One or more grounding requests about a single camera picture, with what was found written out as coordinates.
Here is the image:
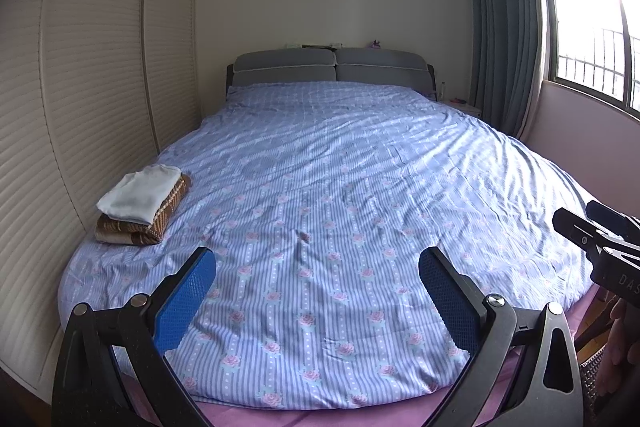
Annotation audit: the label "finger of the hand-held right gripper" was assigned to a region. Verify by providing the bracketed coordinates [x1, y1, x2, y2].
[552, 206, 627, 269]
[585, 200, 640, 244]

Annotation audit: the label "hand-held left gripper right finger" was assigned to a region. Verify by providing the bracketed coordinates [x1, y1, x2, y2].
[419, 247, 586, 427]

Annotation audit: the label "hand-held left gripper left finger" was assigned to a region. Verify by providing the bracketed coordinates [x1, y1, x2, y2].
[51, 247, 217, 427]

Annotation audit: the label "light grey shirt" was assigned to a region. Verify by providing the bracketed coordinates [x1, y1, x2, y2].
[96, 164, 182, 224]

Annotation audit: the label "person's right hand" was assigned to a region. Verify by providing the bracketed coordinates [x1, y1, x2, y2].
[599, 297, 640, 409]

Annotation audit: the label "brown plaid folded sweater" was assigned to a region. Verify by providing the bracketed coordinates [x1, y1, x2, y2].
[94, 173, 193, 247]

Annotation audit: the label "dark woven basket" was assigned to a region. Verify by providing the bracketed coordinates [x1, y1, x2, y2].
[574, 297, 619, 414]

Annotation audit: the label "blue floral striped blanket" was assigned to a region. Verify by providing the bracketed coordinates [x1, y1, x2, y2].
[57, 82, 609, 411]

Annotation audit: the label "white nightstand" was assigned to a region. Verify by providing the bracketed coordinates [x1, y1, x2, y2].
[446, 96, 484, 121]

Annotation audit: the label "purple bed sheet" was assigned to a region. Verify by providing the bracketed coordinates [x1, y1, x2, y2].
[114, 297, 597, 427]

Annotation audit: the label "window with railing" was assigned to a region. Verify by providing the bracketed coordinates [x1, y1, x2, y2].
[539, 0, 640, 124]

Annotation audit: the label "grey-blue curtain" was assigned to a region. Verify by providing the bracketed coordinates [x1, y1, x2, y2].
[464, 0, 549, 144]

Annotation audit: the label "cream louvred wardrobe door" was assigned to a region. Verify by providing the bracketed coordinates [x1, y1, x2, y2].
[142, 0, 202, 156]
[0, 0, 162, 390]

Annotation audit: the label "grey headboard cushion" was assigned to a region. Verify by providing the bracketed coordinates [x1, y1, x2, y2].
[334, 48, 435, 94]
[232, 49, 337, 89]

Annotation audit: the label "small things on headboard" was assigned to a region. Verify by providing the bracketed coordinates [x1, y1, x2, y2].
[284, 41, 344, 51]

